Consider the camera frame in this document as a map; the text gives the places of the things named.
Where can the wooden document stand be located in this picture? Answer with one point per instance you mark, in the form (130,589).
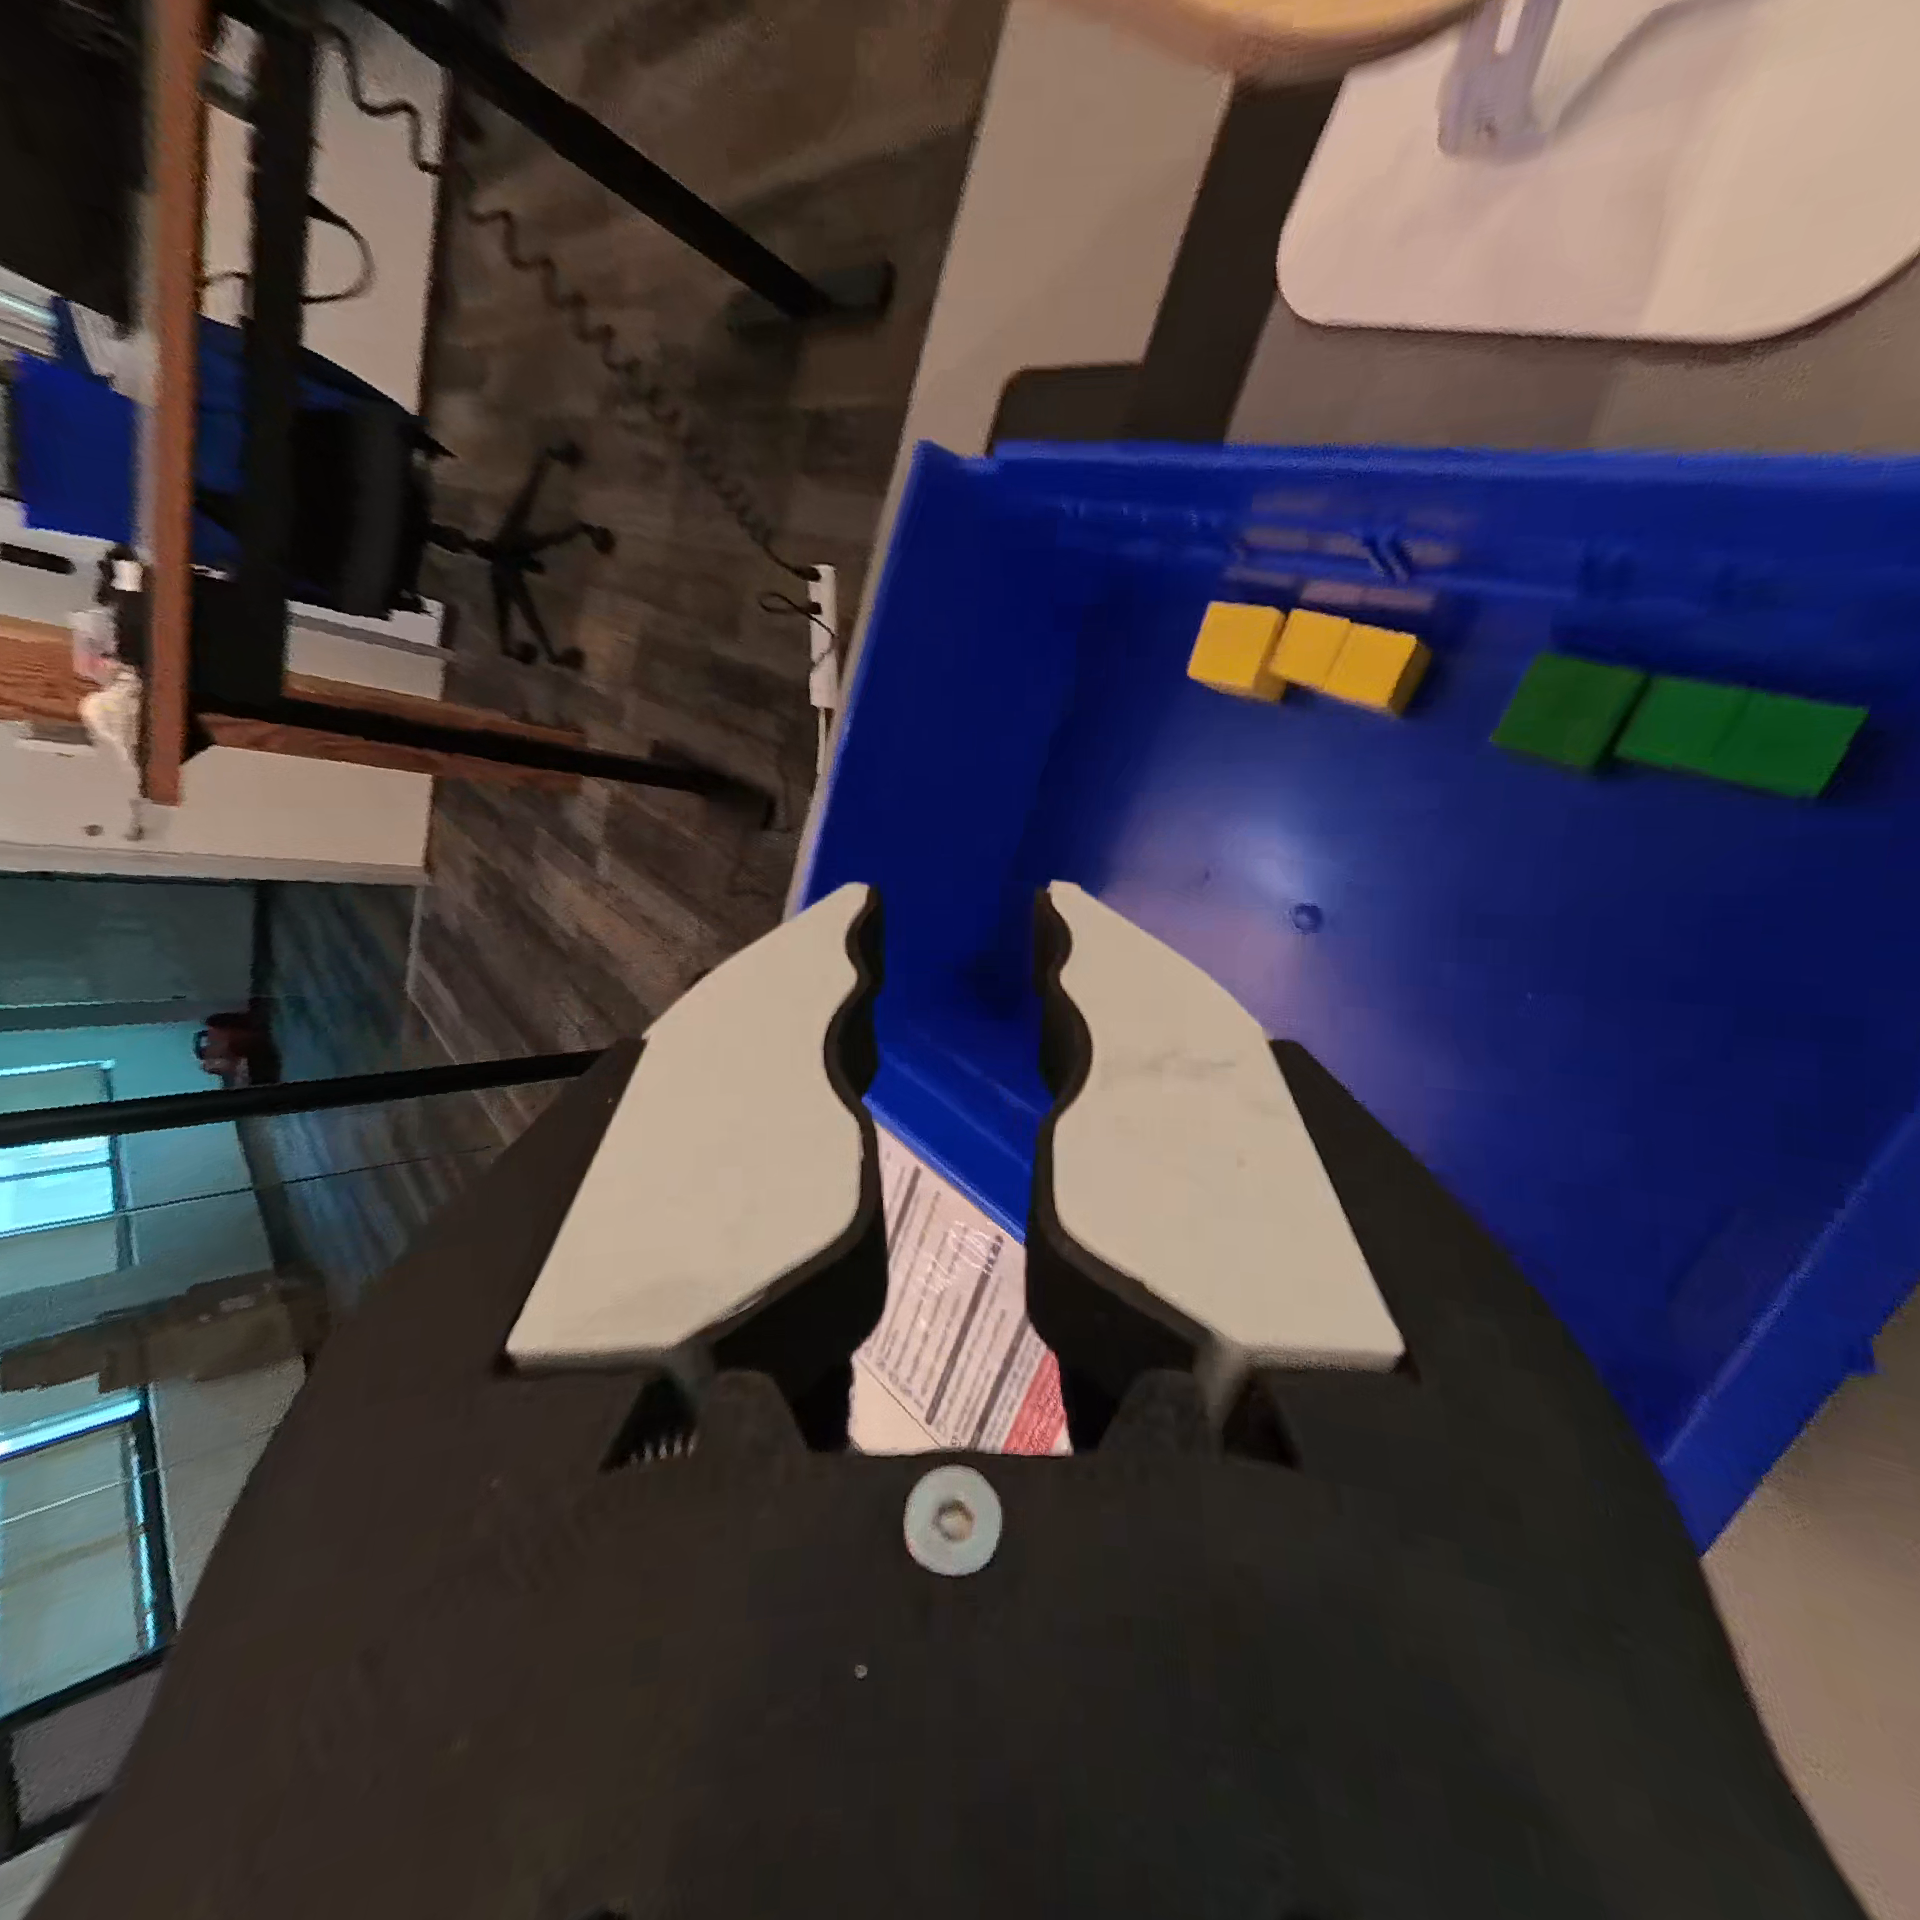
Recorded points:
(1589,195)

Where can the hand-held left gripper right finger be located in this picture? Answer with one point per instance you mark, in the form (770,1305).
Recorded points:
(1213,1184)

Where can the wood-edged office desk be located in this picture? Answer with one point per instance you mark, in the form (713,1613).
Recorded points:
(172,451)

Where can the white paper sheet red label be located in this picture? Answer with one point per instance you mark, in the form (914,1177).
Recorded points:
(960,1305)

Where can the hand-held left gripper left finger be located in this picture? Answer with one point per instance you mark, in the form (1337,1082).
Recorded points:
(705,1184)

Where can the black office chair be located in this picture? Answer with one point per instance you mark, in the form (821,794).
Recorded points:
(376,509)

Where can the green wooden cube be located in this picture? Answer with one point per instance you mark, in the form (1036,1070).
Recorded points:
(1792,746)
(1680,725)
(1568,714)

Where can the blue bin stack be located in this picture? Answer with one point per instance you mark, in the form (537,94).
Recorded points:
(67,434)

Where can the red bag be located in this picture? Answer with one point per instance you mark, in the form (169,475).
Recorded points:
(233,1045)

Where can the blue plastic bin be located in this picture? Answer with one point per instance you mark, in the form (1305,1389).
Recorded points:
(1425,1050)

